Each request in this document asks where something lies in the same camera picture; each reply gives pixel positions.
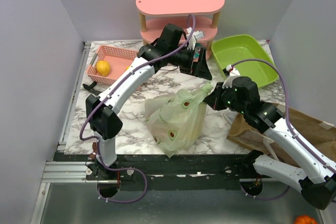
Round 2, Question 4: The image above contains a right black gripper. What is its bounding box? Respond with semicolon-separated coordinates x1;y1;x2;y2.
203;81;247;115

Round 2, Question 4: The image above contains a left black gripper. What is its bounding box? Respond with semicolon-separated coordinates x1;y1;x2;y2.
168;46;212;80

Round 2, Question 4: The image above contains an avocado print plastic bag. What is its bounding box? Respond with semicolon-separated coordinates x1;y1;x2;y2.
144;82;213;157

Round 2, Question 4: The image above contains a brown paper bag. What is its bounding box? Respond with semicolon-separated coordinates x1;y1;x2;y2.
227;108;335;161

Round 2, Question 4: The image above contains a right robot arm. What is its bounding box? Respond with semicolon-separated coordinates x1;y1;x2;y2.
204;77;335;210

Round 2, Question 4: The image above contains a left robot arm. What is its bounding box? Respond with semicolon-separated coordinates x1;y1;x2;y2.
85;24;212;179

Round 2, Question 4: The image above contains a clear plastic container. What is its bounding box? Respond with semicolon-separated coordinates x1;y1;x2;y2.
223;110;237;124

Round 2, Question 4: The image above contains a green plastic tray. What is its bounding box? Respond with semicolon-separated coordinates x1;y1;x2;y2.
212;35;278;88

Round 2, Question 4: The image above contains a pink three-tier shelf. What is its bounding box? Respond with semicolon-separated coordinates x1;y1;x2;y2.
135;0;225;59

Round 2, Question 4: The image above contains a pink perforated basket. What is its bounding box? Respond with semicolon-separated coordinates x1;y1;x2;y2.
86;46;137;86

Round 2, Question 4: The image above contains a yellow lemon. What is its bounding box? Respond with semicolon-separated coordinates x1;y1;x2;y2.
96;60;111;77

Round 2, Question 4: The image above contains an orange pumpkin toy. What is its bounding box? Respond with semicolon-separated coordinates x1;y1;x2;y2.
294;215;318;224

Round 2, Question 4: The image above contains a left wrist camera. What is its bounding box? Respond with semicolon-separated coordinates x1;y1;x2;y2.
187;30;205;50

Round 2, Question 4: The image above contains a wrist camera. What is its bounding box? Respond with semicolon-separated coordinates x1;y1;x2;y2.
223;65;240;79
187;30;205;50

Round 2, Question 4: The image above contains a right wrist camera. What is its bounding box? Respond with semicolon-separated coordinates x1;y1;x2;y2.
223;65;240;79

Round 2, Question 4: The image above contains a black T-handle tool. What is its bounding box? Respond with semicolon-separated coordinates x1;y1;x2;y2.
82;81;101;96

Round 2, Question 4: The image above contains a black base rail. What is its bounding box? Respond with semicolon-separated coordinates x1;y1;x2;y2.
54;152;266;191

